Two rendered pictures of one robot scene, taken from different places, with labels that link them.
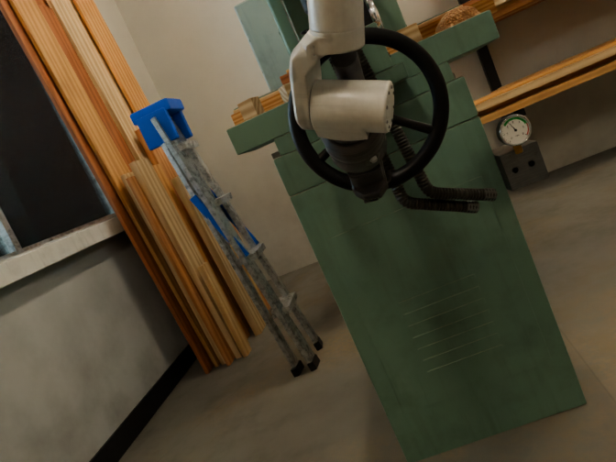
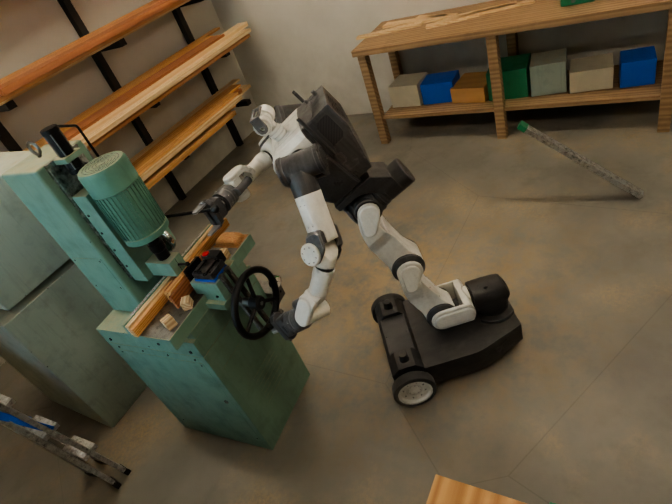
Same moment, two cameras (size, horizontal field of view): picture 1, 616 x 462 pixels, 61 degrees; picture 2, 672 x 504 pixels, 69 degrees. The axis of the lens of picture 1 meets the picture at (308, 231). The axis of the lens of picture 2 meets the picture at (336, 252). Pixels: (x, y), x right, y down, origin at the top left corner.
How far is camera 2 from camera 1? 152 cm
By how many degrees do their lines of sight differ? 62
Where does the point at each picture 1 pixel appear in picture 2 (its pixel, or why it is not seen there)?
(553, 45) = not seen: hidden behind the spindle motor
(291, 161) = (201, 339)
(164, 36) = not seen: outside the picture
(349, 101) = (321, 311)
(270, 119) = (187, 323)
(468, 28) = (246, 244)
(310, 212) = (213, 359)
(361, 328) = (244, 401)
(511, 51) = not seen: hidden behind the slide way
